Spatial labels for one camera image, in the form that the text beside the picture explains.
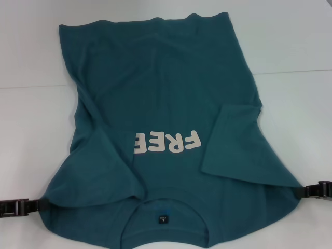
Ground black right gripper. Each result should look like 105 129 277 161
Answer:
297 181 332 201

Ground teal T-shirt with FREE print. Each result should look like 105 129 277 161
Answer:
40 12 306 249

